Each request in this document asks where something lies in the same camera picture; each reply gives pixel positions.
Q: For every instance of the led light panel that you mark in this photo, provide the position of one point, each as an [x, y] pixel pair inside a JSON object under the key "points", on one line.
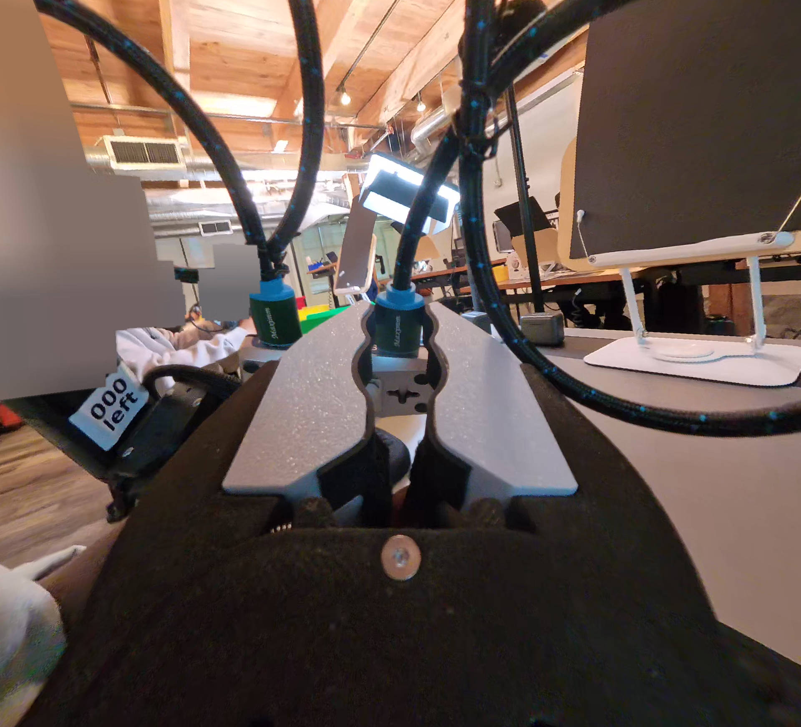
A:
{"points": [[407, 188]]}

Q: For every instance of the small black box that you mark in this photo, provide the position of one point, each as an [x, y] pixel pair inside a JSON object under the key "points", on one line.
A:
{"points": [[543, 329]]}

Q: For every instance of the black light stand pole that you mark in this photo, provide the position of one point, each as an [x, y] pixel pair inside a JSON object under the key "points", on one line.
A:
{"points": [[524, 207]]}

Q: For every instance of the white air vent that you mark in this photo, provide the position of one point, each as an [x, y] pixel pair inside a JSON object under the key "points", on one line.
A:
{"points": [[144, 153]]}

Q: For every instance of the black board with wooden rim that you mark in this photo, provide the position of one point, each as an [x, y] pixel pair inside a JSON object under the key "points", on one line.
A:
{"points": [[688, 113], [522, 217]]}

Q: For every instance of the silver ventilation duct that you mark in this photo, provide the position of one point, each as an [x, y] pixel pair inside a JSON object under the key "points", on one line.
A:
{"points": [[432, 132]]}

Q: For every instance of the green plastic bin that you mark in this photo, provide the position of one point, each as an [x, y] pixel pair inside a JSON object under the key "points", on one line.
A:
{"points": [[316, 323]]}

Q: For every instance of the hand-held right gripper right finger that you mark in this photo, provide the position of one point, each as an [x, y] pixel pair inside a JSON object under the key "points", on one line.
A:
{"points": [[500, 426]]}

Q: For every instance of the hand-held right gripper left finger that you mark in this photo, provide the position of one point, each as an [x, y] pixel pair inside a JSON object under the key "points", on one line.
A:
{"points": [[300, 420]]}

